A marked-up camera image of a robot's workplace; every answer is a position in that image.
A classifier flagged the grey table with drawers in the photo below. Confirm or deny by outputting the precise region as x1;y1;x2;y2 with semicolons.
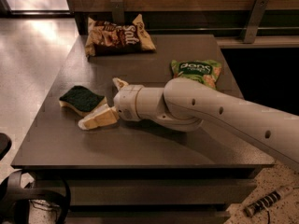
11;35;274;224

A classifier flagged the metal bracket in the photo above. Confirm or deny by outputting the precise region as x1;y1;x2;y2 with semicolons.
110;0;125;24
240;0;269;44

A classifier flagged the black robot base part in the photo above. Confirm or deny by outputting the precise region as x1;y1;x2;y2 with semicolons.
0;170;71;224

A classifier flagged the right metal bracket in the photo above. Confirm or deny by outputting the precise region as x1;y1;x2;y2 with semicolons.
240;0;269;44

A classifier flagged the green snack bag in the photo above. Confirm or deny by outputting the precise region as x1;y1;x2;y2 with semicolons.
170;60;221;89

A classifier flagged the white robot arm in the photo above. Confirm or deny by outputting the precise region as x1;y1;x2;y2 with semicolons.
78;77;299;170

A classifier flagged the left metal bracket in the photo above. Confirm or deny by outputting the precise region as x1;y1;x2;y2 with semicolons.
110;0;125;24

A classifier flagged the green and yellow sponge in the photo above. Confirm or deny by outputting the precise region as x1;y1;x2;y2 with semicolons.
59;86;107;117

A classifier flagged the white power strip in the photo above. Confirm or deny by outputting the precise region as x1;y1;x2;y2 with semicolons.
244;186;293;217

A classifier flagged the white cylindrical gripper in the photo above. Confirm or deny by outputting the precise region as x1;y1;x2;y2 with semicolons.
78;77;143;130

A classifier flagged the brown salt chips bag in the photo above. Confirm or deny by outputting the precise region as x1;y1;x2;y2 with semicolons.
85;14;156;57

